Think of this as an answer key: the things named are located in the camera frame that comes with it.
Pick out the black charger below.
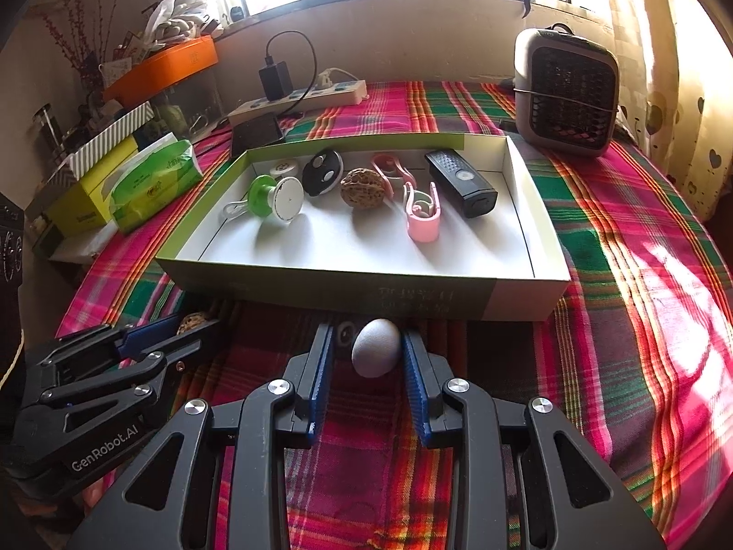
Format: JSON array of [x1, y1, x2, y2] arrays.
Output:
[[259, 63, 293, 100]]

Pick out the red flower branches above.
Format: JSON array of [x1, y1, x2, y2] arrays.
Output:
[[31, 0, 115, 98]]

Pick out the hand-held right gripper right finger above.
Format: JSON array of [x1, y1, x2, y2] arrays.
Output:
[[401, 329, 668, 550]]

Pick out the yellow box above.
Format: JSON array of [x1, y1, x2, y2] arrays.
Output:
[[44, 140, 141, 236]]

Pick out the orange box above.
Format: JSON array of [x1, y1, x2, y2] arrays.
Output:
[[103, 35, 219, 105]]

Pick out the white egg-shaped object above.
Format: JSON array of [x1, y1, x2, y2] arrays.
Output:
[[351, 319, 400, 378]]

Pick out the black phone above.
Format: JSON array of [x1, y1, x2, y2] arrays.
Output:
[[230, 113, 285, 153]]

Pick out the white plastic bag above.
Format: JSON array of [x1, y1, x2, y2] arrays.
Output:
[[140, 0, 224, 47]]

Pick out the plaid tablecloth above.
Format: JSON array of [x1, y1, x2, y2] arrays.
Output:
[[54, 79, 733, 550]]

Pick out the white power strip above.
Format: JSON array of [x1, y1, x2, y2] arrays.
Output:
[[228, 79, 368, 124]]

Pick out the green tissue pack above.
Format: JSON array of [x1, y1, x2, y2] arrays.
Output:
[[109, 133, 205, 236]]

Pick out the small grey heater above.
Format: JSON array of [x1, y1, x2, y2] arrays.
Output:
[[514, 24, 621, 158]]

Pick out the black rectangular device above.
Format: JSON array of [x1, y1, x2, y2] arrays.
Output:
[[424, 149, 496, 220]]

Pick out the glass jar with lid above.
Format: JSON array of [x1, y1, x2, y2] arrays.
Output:
[[31, 103, 64, 155]]

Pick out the green white spool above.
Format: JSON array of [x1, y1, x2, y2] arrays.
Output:
[[247, 175, 306, 223]]

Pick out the green white cardboard box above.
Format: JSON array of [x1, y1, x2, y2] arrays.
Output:
[[156, 133, 572, 322]]

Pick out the heart print curtain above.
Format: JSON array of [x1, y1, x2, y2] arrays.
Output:
[[607, 0, 733, 219]]

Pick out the glass tank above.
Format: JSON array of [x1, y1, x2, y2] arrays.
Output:
[[152, 71, 224, 135]]

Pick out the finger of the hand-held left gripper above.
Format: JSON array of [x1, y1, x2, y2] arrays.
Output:
[[34, 319, 224, 419], [37, 315, 181, 368]]

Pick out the black charger cable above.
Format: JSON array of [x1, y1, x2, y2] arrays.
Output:
[[266, 31, 318, 118]]

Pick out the white flat box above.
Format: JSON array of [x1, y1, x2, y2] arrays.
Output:
[[49, 220, 124, 264]]

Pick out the black round device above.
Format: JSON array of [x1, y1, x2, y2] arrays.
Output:
[[301, 149, 345, 196]]

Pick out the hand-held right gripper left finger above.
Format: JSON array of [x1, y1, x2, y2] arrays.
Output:
[[69, 322, 336, 550]]

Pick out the striped box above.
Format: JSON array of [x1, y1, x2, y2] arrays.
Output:
[[54, 101, 154, 176]]

